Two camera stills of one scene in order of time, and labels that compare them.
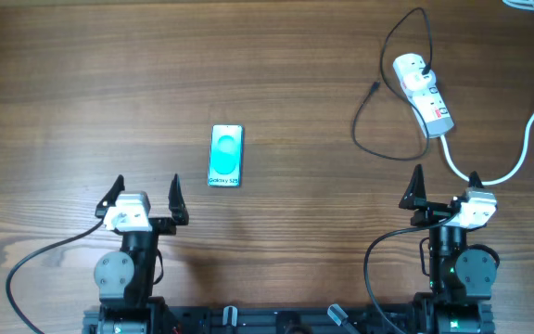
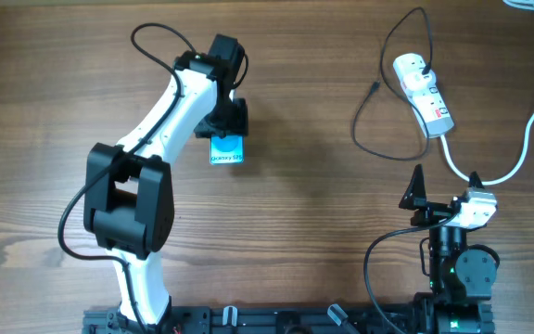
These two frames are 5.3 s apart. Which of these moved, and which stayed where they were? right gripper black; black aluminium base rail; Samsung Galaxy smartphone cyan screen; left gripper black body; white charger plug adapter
Moved: Samsung Galaxy smartphone cyan screen; left gripper black body
Stayed: white charger plug adapter; right gripper black; black aluminium base rail
